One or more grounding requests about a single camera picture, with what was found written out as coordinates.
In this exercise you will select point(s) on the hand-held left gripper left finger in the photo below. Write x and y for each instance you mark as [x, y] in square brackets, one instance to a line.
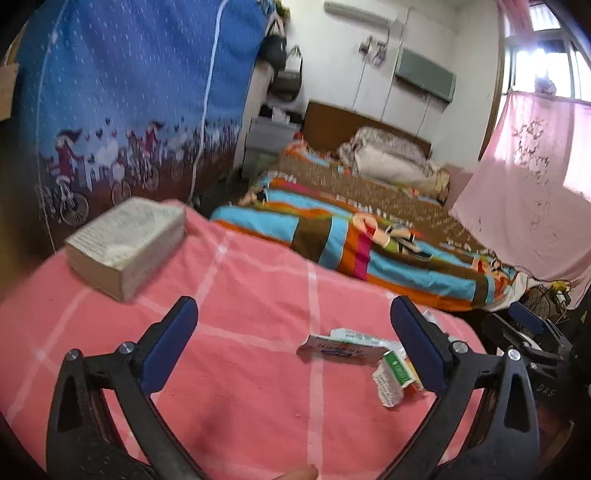
[168, 341]

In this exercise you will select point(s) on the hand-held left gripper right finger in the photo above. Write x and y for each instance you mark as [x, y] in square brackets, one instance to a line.
[418, 350]

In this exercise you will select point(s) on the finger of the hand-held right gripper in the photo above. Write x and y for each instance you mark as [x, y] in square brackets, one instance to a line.
[498, 332]
[524, 314]

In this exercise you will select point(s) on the green white packet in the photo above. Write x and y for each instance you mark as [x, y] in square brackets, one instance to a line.
[392, 374]

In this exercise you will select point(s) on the white carton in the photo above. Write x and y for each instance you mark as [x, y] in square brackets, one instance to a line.
[341, 348]

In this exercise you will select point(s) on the person's left hand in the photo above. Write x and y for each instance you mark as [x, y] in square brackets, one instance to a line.
[298, 474]

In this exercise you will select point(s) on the black mesh fan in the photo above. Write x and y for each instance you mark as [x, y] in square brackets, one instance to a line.
[542, 300]

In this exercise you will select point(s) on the pink checked tablecloth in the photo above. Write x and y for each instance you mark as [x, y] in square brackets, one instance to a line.
[254, 314]

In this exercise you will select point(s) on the beige tissue pack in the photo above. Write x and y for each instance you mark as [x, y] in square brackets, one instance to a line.
[124, 240]

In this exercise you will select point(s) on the pink hanging sheet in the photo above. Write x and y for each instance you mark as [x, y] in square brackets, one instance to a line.
[526, 194]

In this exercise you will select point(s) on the colourful printed bedsheet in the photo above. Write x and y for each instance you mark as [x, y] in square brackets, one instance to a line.
[332, 230]

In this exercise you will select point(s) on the yellow crumpled cloth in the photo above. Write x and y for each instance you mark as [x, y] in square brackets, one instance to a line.
[439, 184]

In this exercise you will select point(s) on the cream pillow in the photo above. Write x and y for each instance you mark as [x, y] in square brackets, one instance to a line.
[392, 168]

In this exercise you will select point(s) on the floral pillow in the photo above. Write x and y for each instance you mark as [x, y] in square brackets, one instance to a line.
[392, 141]

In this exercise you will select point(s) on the grey nightstand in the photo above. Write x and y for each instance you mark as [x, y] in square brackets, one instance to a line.
[268, 143]

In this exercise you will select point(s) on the wooden bed headboard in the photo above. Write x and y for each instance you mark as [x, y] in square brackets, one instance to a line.
[328, 124]

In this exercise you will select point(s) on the black cloth on nightstand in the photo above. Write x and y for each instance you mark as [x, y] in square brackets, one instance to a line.
[277, 113]

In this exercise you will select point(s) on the barred window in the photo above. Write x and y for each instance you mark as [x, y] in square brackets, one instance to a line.
[549, 50]

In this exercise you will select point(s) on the blue dotted fabric wardrobe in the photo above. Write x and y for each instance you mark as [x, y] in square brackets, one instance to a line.
[138, 69]

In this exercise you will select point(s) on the grey tote bag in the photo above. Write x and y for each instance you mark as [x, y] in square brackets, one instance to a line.
[287, 81]

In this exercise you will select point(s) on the light wooden cabinet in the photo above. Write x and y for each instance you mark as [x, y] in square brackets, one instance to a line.
[7, 92]

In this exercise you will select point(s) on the pink curtain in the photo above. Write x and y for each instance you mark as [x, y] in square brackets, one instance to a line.
[512, 14]

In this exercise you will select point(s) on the black handbag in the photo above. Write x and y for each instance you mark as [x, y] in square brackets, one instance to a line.
[274, 50]

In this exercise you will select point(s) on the white air conditioner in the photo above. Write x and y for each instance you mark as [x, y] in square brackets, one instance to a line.
[358, 10]

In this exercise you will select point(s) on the wall-mounted flat television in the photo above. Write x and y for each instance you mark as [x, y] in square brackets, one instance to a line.
[425, 74]

